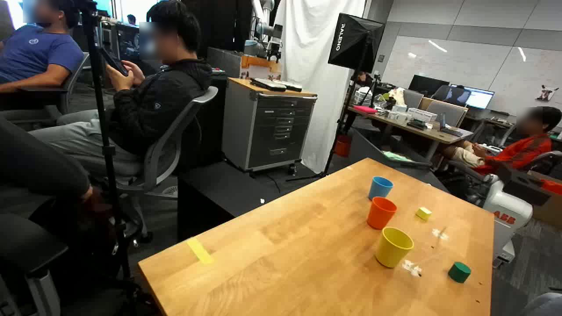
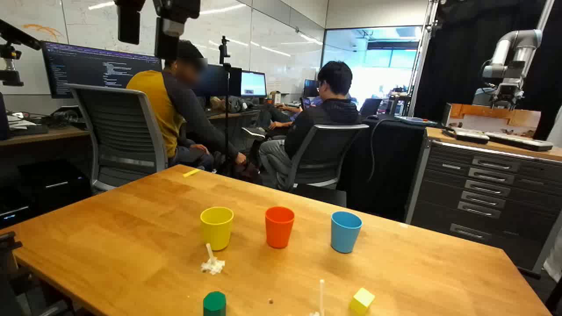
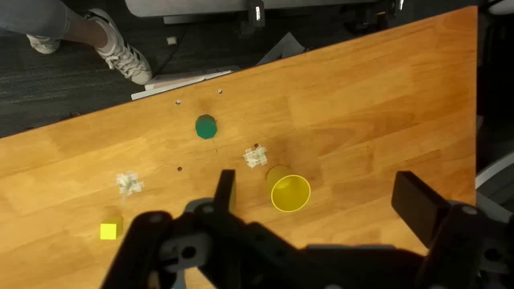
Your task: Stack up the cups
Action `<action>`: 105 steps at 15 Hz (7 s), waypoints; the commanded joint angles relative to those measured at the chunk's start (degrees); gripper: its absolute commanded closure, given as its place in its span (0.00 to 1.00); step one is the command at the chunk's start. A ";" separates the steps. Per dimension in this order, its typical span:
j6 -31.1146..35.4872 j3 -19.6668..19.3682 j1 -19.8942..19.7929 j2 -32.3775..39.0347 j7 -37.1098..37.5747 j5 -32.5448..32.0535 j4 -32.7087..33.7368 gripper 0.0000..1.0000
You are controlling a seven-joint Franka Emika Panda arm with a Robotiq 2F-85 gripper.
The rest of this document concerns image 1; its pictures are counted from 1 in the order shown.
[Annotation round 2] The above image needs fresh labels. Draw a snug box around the blue plastic cup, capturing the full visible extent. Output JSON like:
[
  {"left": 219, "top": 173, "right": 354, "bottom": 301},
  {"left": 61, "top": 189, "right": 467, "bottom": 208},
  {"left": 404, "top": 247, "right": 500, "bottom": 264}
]
[{"left": 367, "top": 176, "right": 395, "bottom": 203}]

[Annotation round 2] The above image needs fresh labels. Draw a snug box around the yellow plastic cup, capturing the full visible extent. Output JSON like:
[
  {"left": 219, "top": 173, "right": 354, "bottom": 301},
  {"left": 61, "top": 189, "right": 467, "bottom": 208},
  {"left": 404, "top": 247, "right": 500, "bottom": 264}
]
[{"left": 374, "top": 227, "right": 416, "bottom": 271}]

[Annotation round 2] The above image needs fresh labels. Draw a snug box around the white ABB robot base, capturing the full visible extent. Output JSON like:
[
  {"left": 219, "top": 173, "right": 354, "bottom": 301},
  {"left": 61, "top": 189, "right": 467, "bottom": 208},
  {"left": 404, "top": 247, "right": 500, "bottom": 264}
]
[{"left": 481, "top": 173, "right": 535, "bottom": 264}]

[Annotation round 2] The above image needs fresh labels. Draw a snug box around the grey drawer cabinet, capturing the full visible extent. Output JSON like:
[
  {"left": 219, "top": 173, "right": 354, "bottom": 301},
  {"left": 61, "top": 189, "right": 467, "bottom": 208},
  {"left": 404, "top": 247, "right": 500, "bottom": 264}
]
[{"left": 221, "top": 78, "right": 319, "bottom": 175}]

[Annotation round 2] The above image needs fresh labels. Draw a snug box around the red canister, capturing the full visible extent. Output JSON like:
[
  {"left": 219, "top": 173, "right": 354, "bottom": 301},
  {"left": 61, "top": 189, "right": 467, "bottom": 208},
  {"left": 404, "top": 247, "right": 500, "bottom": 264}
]
[{"left": 332, "top": 133, "right": 354, "bottom": 161}]

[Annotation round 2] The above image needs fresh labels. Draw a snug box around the black light stand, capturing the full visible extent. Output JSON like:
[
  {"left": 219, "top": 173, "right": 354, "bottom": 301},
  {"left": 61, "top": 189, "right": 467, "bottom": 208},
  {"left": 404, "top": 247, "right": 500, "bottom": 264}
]
[{"left": 321, "top": 69, "right": 361, "bottom": 178}]

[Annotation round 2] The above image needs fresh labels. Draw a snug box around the cardboard box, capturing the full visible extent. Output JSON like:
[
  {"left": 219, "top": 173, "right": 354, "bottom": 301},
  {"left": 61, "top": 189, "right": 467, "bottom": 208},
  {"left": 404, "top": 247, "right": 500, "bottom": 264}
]
[{"left": 237, "top": 54, "right": 281, "bottom": 83}]

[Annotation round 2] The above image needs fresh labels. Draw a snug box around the orange plastic cup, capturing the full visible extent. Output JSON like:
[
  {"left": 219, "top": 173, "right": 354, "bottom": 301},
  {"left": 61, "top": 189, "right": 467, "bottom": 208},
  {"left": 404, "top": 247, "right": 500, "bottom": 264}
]
[{"left": 365, "top": 197, "right": 398, "bottom": 233}]

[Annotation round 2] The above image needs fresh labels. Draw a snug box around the grey mesh office chair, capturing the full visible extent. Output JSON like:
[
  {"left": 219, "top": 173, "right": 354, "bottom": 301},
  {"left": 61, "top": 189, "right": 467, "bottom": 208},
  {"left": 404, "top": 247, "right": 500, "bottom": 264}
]
[
  {"left": 115, "top": 85, "right": 219, "bottom": 236},
  {"left": 0, "top": 213, "right": 68, "bottom": 316}
]

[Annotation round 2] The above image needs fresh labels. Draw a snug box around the white curtain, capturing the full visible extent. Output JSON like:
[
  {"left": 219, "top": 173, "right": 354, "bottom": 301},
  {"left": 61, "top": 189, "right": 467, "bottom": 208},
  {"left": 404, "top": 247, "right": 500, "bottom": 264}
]
[{"left": 274, "top": 0, "right": 367, "bottom": 175}]

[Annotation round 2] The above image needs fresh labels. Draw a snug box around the yellow tape strip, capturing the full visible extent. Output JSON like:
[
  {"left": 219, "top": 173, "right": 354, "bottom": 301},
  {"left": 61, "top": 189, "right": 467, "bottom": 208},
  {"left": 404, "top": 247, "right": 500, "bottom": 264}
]
[{"left": 184, "top": 238, "right": 216, "bottom": 269}]

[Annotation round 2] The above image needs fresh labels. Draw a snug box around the person in black hoodie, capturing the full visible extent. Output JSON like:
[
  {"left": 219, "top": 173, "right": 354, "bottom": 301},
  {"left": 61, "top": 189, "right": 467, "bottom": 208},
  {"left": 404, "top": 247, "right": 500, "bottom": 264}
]
[{"left": 28, "top": 0, "right": 216, "bottom": 183}]

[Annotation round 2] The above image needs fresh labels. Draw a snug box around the black softbox light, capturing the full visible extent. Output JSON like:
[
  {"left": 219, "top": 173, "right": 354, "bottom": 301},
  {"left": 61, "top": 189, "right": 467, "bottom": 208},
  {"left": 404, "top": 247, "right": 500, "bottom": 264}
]
[{"left": 326, "top": 13, "right": 386, "bottom": 75}]

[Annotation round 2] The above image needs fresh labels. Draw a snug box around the wooden office desk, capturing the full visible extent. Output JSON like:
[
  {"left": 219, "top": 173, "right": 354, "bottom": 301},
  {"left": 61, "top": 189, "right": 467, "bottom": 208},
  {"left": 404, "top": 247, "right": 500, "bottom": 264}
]
[{"left": 349, "top": 104, "right": 470, "bottom": 164}]

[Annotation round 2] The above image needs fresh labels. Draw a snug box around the black curtain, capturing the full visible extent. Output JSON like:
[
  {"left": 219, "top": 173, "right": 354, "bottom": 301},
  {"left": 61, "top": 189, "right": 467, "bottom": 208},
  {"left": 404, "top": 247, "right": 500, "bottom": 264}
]
[{"left": 180, "top": 0, "right": 254, "bottom": 55}]

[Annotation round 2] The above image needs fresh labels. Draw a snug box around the black computer monitor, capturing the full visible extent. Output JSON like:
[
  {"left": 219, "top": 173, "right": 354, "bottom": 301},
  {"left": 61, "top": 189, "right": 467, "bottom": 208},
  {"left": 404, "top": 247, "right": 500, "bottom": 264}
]
[{"left": 407, "top": 75, "right": 451, "bottom": 99}]

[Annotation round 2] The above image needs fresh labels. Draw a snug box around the clear plastic jack piece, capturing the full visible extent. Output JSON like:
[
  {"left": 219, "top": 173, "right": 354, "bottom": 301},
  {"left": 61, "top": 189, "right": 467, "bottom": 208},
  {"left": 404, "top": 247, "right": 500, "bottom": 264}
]
[
  {"left": 430, "top": 226, "right": 451, "bottom": 252},
  {"left": 400, "top": 259, "right": 425, "bottom": 280}
]

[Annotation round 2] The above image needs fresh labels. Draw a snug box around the grey upholstered chair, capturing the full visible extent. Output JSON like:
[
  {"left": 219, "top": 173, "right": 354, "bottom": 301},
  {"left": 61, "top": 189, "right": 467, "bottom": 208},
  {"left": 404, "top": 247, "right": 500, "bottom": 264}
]
[{"left": 425, "top": 99, "right": 468, "bottom": 129}]

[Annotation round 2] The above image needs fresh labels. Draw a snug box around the black tripod pole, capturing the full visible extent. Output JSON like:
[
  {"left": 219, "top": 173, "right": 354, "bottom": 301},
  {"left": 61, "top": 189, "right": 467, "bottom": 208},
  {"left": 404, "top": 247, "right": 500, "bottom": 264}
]
[{"left": 77, "top": 0, "right": 138, "bottom": 296}]

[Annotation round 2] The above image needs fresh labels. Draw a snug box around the person in red shirt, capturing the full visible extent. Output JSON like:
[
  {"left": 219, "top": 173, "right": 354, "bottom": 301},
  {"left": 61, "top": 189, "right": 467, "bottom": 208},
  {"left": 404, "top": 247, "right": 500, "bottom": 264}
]
[{"left": 449, "top": 106, "right": 562, "bottom": 178}]

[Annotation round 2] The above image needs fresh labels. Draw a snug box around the person in blue shirt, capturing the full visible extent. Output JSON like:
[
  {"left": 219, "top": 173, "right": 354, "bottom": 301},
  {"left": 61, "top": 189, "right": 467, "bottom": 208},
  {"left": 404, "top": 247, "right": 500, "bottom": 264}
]
[{"left": 0, "top": 0, "right": 86, "bottom": 96}]

